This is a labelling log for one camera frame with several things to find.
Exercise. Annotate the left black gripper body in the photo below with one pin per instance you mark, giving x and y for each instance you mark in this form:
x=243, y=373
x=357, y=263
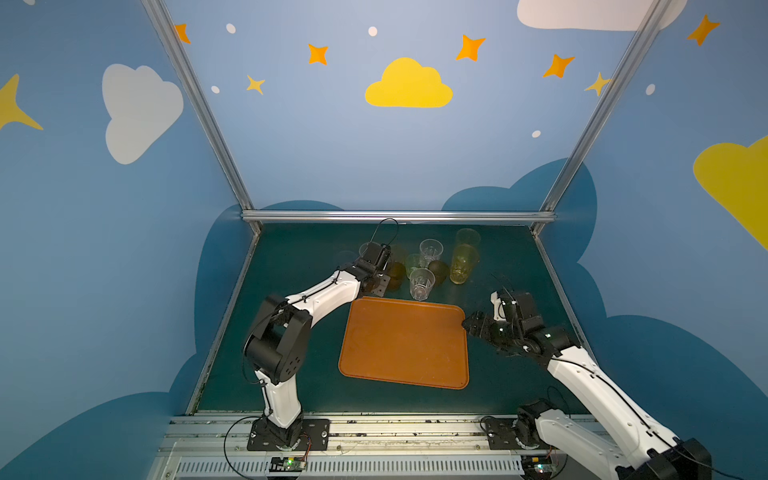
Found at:
x=378, y=278

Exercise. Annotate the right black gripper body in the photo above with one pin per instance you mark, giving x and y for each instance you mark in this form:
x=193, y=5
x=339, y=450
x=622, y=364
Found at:
x=489, y=327

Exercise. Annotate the orange plastic tray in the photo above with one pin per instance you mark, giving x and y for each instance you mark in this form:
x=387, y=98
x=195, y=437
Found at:
x=406, y=342

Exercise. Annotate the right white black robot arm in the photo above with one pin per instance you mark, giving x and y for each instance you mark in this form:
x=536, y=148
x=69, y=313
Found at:
x=636, y=446

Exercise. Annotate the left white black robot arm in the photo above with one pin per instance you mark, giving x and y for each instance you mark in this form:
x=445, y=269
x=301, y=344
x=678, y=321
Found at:
x=277, y=342

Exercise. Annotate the frosted blue tall cup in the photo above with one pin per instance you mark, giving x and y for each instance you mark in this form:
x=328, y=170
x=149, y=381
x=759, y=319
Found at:
x=344, y=258

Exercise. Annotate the dark amber textured cup left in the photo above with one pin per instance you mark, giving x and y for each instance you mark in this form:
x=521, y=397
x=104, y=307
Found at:
x=397, y=273

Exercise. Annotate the dark amber textured cup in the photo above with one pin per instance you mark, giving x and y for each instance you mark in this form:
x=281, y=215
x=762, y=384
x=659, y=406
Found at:
x=440, y=270
x=397, y=273

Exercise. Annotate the tall amber clear cup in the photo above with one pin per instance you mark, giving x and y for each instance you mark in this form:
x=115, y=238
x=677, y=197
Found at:
x=398, y=254

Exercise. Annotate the green clear cup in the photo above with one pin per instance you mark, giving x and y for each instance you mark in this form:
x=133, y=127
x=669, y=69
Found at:
x=412, y=262

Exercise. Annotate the dark amber textured cup right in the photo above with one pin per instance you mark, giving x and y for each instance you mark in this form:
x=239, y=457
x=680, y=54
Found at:
x=440, y=270

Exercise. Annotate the yellow ribbed glass front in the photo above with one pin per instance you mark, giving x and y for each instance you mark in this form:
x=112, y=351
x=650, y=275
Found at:
x=464, y=259

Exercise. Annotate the yellow-green glass back right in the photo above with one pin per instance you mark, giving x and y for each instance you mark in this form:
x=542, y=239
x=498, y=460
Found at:
x=467, y=237

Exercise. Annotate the right controller board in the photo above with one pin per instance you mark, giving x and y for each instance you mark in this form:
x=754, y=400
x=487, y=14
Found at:
x=537, y=468

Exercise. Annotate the controller board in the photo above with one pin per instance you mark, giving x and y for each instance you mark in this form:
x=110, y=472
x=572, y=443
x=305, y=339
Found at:
x=292, y=465
x=537, y=468

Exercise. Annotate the left controller board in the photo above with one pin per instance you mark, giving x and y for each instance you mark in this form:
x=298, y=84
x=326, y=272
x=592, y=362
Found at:
x=292, y=465

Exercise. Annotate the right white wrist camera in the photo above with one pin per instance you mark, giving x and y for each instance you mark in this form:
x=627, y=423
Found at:
x=498, y=304

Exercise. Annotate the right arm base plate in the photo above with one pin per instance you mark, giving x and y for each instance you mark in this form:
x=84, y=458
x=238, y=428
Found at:
x=501, y=433

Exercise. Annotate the aluminium frame back bar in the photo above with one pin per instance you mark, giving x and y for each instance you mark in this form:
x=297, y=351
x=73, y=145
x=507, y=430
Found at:
x=444, y=217

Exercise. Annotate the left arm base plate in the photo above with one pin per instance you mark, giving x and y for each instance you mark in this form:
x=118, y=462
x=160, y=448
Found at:
x=300, y=435

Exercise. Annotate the aluminium mounting rail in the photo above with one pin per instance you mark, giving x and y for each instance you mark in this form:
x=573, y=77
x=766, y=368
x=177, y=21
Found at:
x=360, y=446

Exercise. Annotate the aluminium frame left post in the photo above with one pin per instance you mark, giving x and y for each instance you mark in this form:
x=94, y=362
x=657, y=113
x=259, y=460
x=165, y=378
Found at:
x=173, y=46

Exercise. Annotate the aluminium frame post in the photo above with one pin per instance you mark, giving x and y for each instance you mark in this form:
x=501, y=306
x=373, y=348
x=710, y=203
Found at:
x=173, y=46
x=640, y=44

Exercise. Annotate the aluminium frame right post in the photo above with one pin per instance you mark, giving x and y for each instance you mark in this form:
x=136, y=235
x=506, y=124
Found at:
x=640, y=44

